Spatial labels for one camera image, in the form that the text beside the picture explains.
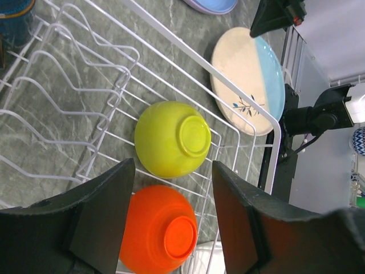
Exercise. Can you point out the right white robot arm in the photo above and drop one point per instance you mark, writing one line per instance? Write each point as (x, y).
(334, 108)

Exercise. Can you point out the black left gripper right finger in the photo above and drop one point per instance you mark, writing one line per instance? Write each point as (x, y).
(262, 234)

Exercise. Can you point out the aluminium rail frame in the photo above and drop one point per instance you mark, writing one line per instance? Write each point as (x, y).
(322, 179)

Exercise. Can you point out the light blue plate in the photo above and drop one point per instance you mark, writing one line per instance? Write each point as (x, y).
(212, 7)

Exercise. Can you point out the yellow-green bowl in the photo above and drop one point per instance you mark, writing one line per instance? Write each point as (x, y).
(172, 139)

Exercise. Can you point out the white wire dish rack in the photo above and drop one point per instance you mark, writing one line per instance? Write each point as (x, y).
(71, 98)

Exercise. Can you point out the orange bowl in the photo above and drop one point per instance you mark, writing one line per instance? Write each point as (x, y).
(160, 231)

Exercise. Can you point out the dark blue ceramic mug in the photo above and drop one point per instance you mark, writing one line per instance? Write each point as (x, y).
(16, 22)

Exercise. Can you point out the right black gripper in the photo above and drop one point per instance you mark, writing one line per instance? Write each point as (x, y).
(277, 14)

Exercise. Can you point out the beige blue leaf plate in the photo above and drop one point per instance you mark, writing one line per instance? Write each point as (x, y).
(252, 65)

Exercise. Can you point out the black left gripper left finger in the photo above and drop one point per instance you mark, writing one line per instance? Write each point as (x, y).
(78, 231)

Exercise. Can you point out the blue white patterned object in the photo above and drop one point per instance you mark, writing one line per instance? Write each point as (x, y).
(357, 142)

